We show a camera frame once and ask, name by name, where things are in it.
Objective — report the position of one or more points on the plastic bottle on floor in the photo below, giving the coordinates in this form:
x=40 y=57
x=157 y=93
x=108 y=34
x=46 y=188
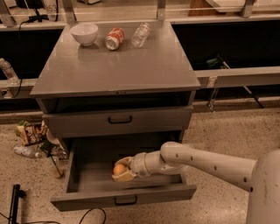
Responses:
x=26 y=152

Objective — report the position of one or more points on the snack bag on floor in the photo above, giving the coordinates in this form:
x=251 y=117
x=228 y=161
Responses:
x=31 y=132

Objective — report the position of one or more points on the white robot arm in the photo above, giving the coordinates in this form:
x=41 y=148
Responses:
x=261 y=177

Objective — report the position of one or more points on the grey metal rail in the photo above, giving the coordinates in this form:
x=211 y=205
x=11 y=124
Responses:
x=238 y=77

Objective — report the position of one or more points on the clear plastic bottle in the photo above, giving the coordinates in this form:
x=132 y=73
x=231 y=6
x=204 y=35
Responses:
x=140 y=35

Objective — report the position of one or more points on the orange soda can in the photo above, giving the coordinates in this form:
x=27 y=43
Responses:
x=114 y=39

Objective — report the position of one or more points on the orange fruit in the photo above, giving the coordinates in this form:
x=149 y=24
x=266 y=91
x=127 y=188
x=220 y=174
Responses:
x=118 y=169

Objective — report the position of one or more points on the grey drawer cabinet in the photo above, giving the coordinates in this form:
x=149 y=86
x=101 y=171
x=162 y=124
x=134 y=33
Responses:
x=93 y=78

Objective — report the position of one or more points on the clear bottle at left rail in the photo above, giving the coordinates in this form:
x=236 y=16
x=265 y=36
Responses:
x=9 y=72

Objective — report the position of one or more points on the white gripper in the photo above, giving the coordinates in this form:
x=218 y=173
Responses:
x=137 y=165

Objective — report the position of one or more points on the open grey lower drawer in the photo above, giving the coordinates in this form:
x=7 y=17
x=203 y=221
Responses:
x=89 y=182

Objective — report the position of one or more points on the white bowl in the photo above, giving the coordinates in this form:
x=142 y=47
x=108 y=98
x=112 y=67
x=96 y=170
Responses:
x=85 y=34

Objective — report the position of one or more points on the closed grey upper drawer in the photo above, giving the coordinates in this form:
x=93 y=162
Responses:
x=117 y=122

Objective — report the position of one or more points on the black stand on floor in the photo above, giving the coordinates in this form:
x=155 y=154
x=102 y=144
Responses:
x=17 y=194

